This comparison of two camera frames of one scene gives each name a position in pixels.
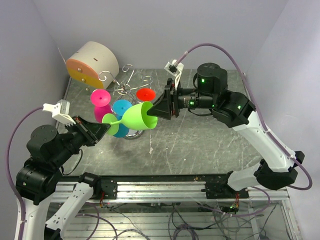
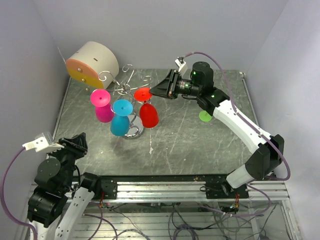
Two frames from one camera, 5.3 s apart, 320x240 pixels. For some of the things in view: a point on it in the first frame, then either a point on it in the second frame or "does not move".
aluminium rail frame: [180, 191] does not move
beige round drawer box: [94, 63] does not move
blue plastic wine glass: [119, 107] does not move
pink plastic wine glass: [101, 98] does not move
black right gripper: [162, 107] → [167, 87]
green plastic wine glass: [137, 118] → [204, 116]
